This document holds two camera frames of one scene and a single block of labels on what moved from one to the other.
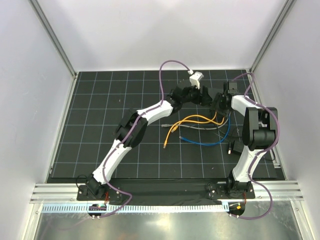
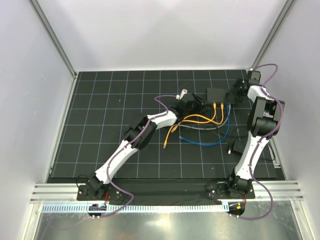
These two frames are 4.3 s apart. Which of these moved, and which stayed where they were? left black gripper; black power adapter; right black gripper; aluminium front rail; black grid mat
Moved: right black gripper; left black gripper
Stayed: aluminium front rail; black grid mat; black power adapter
